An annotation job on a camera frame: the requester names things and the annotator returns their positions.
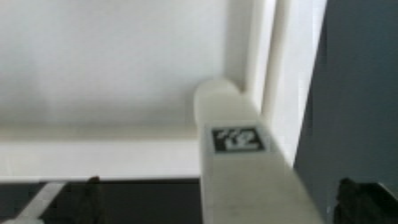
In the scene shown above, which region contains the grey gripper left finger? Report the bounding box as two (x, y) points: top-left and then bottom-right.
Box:
(11, 175), (109, 224)

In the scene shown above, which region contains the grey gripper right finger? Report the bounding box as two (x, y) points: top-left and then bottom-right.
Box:
(332, 178), (398, 224)

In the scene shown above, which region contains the white desk top panel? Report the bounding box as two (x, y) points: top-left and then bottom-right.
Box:
(0, 0), (329, 183)

